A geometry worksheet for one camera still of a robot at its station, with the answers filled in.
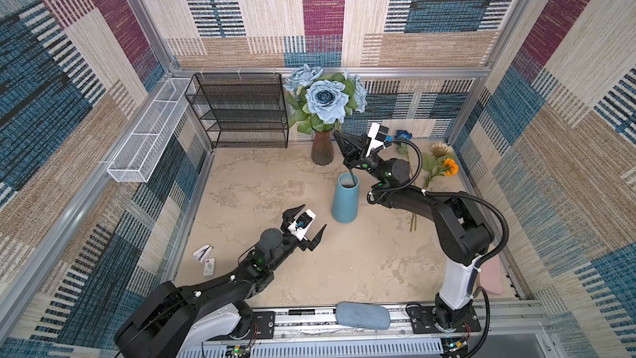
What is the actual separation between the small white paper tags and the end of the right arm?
1.88 feet

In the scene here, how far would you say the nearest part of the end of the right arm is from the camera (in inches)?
27.1

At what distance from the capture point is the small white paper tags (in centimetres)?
85
